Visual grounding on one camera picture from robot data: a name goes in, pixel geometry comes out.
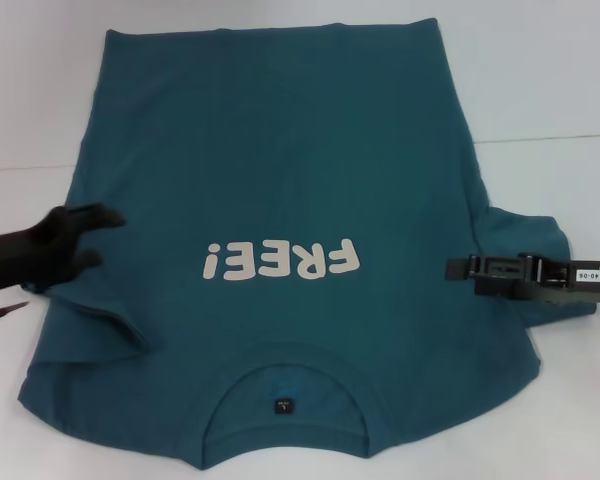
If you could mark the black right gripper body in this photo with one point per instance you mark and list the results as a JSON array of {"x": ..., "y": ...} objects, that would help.
[{"x": 555, "y": 280}]

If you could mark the teal FREE print t-shirt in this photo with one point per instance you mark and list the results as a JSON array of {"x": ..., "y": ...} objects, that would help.
[{"x": 280, "y": 175}]

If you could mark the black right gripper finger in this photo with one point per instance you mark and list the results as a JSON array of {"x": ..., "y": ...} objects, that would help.
[{"x": 490, "y": 275}]

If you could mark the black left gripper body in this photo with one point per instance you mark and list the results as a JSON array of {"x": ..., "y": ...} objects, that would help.
[{"x": 35, "y": 250}]

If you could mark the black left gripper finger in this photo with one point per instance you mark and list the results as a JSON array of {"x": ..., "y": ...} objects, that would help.
[
  {"x": 100, "y": 217},
  {"x": 91, "y": 260}
]

